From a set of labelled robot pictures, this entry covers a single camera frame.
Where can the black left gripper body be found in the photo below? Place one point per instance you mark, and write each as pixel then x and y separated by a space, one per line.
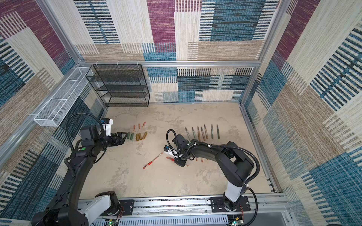
pixel 111 141

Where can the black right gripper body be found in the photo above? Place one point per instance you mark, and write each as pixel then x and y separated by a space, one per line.
pixel 181 160

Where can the tan highlighter pen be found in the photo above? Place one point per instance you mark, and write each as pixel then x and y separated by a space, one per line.
pixel 199 135
pixel 203 134
pixel 206 134

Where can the tan highlighter pen top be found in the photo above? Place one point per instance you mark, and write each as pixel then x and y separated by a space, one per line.
pixel 206 134

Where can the dark green marker pen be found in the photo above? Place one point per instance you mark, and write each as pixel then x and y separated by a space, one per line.
pixel 212 131

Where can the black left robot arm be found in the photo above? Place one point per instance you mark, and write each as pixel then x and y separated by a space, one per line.
pixel 63 209

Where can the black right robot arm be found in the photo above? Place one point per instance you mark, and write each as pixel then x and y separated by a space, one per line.
pixel 238 165

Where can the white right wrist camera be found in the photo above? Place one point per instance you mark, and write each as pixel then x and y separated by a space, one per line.
pixel 170 151

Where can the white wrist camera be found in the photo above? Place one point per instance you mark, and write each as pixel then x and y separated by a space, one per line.
pixel 107 123
pixel 170 151

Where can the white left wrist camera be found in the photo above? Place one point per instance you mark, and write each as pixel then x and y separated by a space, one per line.
pixel 107 123

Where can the black wire mesh shelf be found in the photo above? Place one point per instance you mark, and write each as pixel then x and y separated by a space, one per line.
pixel 120 85

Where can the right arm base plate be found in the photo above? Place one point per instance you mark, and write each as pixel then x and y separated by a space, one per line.
pixel 223 204

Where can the white wire mesh basket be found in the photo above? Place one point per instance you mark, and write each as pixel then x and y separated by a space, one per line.
pixel 58 106

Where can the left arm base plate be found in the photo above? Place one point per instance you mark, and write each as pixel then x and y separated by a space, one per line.
pixel 122 207

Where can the aluminium front rail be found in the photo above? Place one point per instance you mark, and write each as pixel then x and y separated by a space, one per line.
pixel 262 209

